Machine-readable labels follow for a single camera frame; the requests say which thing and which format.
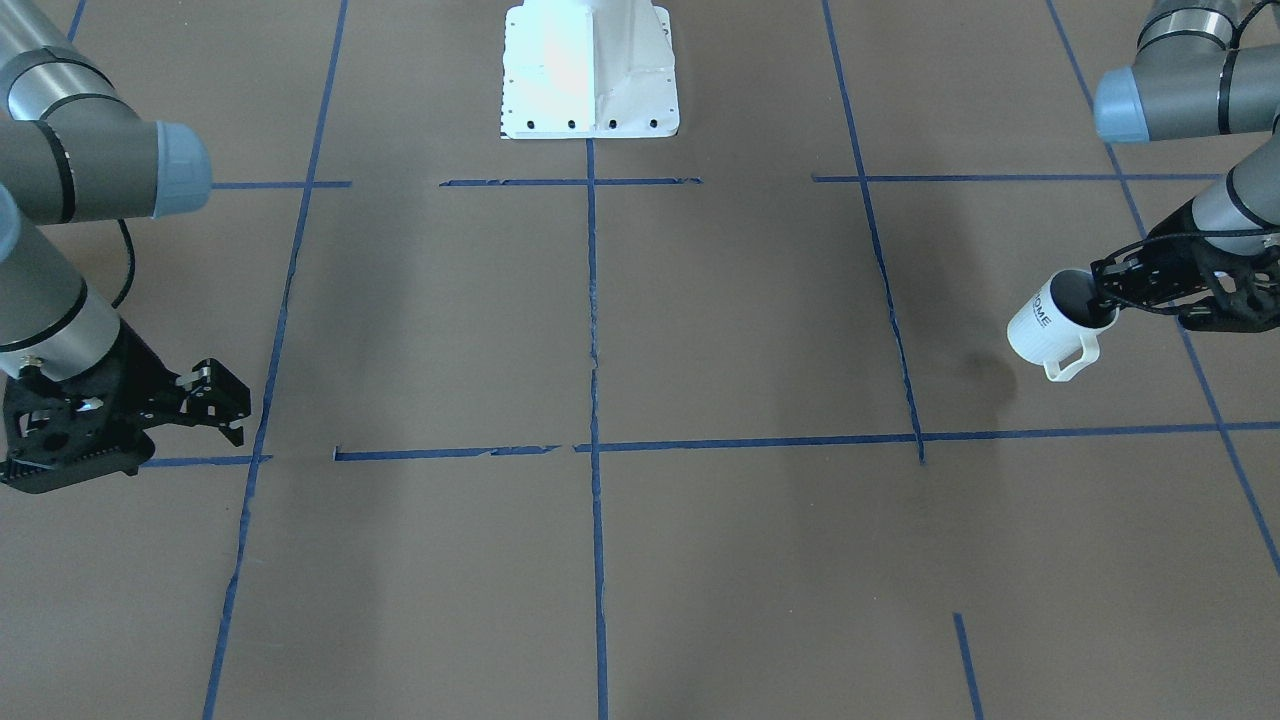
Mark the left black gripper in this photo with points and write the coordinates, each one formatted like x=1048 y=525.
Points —
x=1180 y=273

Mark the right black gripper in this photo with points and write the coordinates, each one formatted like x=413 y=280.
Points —
x=143 y=374

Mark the white ribbed HOME mug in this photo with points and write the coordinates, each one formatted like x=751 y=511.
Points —
x=1059 y=326

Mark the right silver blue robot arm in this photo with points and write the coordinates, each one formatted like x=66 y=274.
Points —
x=74 y=151

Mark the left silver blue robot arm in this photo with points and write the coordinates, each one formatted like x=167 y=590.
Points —
x=1192 y=76

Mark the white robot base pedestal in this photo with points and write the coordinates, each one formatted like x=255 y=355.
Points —
x=588 y=69

